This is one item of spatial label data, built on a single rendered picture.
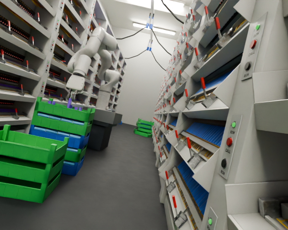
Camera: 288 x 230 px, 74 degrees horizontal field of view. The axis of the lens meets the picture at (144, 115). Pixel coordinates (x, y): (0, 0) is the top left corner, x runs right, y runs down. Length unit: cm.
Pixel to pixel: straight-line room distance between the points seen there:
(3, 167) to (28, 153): 11
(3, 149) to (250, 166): 84
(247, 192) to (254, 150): 7
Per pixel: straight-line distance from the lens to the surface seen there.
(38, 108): 122
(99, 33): 159
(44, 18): 216
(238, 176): 38
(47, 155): 87
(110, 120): 180
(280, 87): 39
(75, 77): 133
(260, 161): 39
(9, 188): 96
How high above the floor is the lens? 45
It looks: 1 degrees down
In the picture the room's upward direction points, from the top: 13 degrees clockwise
